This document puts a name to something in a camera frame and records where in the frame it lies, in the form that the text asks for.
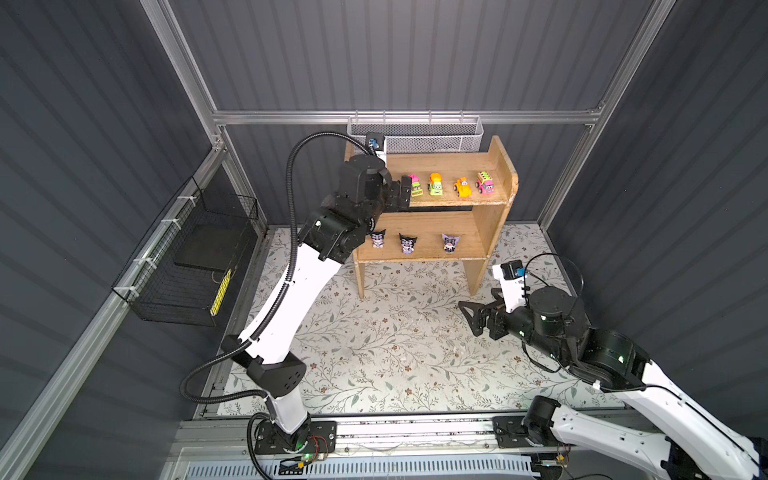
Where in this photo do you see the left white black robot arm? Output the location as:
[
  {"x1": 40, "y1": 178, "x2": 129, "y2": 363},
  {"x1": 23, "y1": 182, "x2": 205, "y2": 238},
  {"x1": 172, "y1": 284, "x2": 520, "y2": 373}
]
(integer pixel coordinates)
[{"x1": 222, "y1": 154, "x2": 411, "y2": 434}]

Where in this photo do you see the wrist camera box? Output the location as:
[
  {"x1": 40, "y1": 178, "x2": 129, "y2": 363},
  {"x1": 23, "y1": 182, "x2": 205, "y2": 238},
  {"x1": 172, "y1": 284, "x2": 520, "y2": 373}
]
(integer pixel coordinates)
[
  {"x1": 365, "y1": 132, "x2": 387, "y2": 163},
  {"x1": 492, "y1": 260, "x2": 526, "y2": 313}
]

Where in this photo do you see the white ventilated cable duct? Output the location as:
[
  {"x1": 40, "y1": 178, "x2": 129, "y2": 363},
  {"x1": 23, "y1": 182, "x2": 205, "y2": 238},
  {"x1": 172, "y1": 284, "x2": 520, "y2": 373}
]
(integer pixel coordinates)
[{"x1": 185, "y1": 454, "x2": 535, "y2": 480}]

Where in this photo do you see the orange green toy truck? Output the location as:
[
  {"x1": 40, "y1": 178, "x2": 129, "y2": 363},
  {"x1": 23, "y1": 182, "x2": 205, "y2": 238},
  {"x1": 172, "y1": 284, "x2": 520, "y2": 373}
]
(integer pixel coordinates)
[{"x1": 428, "y1": 173, "x2": 444, "y2": 197}]

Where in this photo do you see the light purple toy figure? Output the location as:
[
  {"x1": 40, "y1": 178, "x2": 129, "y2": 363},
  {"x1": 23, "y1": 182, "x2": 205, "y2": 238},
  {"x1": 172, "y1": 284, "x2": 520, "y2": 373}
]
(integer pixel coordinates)
[{"x1": 442, "y1": 234, "x2": 461, "y2": 253}]

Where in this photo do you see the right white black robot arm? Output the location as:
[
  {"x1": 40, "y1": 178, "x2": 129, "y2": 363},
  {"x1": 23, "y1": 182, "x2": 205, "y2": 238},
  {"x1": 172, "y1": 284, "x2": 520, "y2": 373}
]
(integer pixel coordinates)
[{"x1": 458, "y1": 286, "x2": 767, "y2": 479}]

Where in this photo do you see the orange toy car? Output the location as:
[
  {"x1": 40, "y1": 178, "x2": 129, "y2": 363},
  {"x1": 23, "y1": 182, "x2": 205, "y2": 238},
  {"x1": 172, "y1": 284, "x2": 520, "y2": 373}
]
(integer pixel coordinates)
[{"x1": 454, "y1": 177, "x2": 472, "y2": 198}]

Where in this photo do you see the left black corrugated cable hose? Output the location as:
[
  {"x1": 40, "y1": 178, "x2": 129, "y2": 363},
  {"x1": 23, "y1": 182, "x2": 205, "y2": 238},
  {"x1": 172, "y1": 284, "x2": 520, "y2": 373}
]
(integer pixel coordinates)
[{"x1": 179, "y1": 131, "x2": 370, "y2": 405}]

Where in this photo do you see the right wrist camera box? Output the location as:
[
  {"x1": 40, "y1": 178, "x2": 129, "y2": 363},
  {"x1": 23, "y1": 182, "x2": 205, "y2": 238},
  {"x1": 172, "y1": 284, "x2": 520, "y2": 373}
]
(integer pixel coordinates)
[{"x1": 492, "y1": 260, "x2": 526, "y2": 313}]

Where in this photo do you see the wooden two-tier shelf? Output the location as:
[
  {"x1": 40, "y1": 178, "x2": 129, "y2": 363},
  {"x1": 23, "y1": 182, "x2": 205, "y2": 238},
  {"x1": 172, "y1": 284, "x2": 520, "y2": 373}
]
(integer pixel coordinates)
[{"x1": 353, "y1": 135, "x2": 519, "y2": 296}]

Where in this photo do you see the black wire wall basket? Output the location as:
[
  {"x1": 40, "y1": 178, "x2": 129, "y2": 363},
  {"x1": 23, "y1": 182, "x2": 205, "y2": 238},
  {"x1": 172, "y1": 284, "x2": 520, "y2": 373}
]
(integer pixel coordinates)
[{"x1": 113, "y1": 179, "x2": 260, "y2": 327}]

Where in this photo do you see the yellow green marker strip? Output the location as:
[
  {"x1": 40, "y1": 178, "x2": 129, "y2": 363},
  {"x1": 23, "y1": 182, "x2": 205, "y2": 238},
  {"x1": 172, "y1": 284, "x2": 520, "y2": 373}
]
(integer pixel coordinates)
[{"x1": 209, "y1": 269, "x2": 233, "y2": 317}]

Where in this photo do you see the pink green toy car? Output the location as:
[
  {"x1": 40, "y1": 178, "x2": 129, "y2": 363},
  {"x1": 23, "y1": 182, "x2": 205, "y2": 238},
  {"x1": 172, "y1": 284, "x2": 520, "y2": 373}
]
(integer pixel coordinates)
[{"x1": 410, "y1": 175, "x2": 423, "y2": 198}]

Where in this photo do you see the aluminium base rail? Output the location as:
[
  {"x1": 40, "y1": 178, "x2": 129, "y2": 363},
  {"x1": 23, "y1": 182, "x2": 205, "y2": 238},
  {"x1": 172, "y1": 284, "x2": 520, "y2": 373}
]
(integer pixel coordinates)
[{"x1": 173, "y1": 409, "x2": 655, "y2": 460}]

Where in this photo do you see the white wire mesh basket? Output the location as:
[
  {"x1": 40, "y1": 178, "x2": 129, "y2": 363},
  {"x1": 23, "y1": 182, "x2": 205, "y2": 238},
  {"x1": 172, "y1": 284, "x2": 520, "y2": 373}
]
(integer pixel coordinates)
[{"x1": 346, "y1": 115, "x2": 484, "y2": 154}]

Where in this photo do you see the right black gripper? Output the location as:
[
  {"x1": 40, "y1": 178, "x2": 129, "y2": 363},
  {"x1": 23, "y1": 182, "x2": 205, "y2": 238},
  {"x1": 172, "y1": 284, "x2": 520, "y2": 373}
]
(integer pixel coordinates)
[{"x1": 455, "y1": 284, "x2": 560, "y2": 363}]

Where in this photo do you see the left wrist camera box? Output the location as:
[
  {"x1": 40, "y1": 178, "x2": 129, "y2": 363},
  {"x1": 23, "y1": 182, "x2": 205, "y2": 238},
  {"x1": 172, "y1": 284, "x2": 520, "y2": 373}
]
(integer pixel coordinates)
[{"x1": 365, "y1": 132, "x2": 387, "y2": 163}]

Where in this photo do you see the black purple toy figure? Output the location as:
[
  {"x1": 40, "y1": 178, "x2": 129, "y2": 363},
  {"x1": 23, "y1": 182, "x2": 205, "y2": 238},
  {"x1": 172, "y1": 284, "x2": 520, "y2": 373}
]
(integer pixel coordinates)
[
  {"x1": 399, "y1": 234, "x2": 418, "y2": 255},
  {"x1": 370, "y1": 230, "x2": 386, "y2": 249}
]

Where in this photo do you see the pink green toy bus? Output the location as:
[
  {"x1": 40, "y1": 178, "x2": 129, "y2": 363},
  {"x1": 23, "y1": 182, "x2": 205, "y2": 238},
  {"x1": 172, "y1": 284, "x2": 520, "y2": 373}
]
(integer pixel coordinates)
[{"x1": 476, "y1": 171, "x2": 495, "y2": 195}]

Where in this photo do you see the floral patterned table mat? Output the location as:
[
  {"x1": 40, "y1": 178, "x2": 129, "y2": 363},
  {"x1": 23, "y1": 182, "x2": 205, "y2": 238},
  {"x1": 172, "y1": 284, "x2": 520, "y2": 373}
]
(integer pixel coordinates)
[{"x1": 218, "y1": 223, "x2": 626, "y2": 418}]

